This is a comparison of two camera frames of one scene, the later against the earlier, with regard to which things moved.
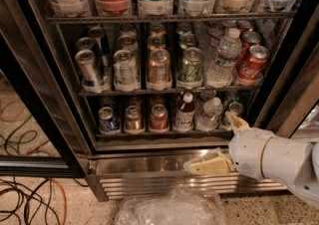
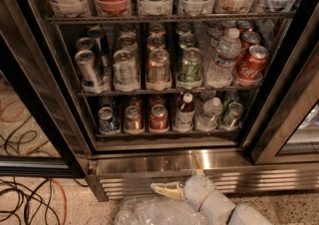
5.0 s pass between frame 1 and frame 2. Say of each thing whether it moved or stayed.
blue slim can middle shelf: stayed
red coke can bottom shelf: stayed
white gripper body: moved
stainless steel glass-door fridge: stayed
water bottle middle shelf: stayed
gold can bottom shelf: stayed
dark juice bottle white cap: stayed
